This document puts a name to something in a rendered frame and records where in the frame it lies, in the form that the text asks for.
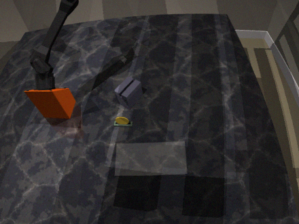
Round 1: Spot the gold coin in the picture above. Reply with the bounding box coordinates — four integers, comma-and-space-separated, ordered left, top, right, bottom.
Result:
116, 117, 129, 124

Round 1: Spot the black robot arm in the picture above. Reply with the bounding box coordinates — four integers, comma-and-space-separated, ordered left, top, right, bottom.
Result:
29, 0, 79, 90

